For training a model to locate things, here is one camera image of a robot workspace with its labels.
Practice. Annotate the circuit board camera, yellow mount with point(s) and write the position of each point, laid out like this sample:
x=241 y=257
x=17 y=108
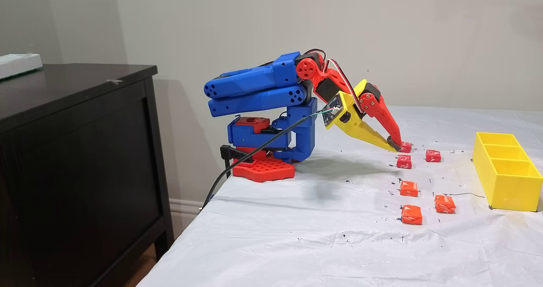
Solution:
x=333 y=111

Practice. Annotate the orange candy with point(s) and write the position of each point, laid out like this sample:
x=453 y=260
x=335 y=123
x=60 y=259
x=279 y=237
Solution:
x=409 y=189
x=444 y=204
x=411 y=215

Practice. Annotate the yellow three-compartment box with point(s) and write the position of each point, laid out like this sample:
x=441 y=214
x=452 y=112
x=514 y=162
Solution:
x=509 y=189

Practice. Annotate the black wooden cabinet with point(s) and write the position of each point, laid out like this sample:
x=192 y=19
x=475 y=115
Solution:
x=63 y=172

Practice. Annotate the white flat box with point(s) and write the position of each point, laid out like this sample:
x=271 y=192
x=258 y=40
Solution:
x=19 y=65

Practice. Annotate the red candy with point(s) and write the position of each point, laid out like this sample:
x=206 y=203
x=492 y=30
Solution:
x=404 y=163
x=406 y=147
x=433 y=156

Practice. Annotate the white plastic table cover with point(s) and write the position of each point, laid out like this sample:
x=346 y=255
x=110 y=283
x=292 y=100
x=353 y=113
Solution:
x=297 y=236

